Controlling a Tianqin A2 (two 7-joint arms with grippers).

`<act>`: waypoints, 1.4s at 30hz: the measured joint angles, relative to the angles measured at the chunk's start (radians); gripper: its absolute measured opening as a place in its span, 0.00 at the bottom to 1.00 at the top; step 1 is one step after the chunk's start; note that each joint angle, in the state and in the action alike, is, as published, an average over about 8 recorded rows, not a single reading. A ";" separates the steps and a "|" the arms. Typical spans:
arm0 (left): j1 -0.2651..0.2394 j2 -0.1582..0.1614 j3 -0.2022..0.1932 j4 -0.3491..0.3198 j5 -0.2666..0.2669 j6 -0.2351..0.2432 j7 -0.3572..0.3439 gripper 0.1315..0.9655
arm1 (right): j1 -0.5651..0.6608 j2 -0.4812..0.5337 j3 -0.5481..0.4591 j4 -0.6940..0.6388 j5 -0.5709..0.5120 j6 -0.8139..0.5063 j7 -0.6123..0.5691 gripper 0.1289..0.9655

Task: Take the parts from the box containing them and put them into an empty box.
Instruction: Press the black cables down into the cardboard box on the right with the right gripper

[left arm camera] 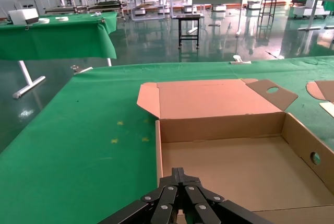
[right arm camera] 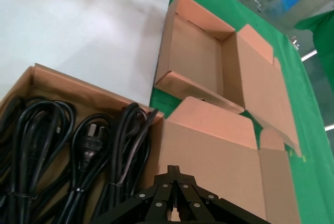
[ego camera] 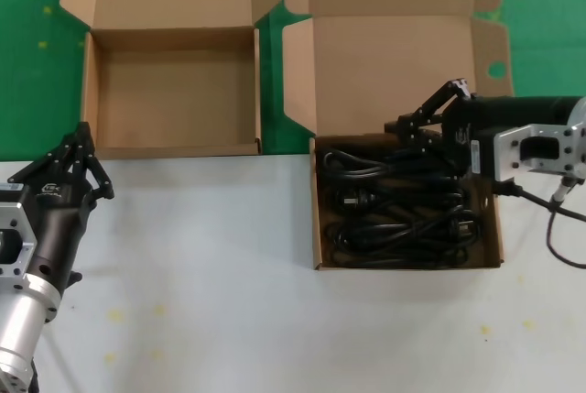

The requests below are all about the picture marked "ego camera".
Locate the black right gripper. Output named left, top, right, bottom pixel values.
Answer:
left=384, top=77, right=583, bottom=179

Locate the green tablecloth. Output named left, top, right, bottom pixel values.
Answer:
left=0, top=0, right=586, bottom=163

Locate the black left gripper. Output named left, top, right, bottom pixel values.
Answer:
left=7, top=122, right=115, bottom=296

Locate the cardboard box with round hole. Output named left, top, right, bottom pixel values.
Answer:
left=58, top=0, right=283, bottom=160

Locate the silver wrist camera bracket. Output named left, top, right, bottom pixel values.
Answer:
left=493, top=123, right=586, bottom=182
left=0, top=181, right=38, bottom=280

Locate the cardboard box with rounded tabs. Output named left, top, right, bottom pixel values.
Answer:
left=281, top=0, right=516, bottom=271

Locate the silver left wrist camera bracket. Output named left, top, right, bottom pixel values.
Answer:
left=0, top=181, right=38, bottom=280

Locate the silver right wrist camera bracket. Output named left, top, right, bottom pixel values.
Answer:
left=493, top=123, right=586, bottom=182

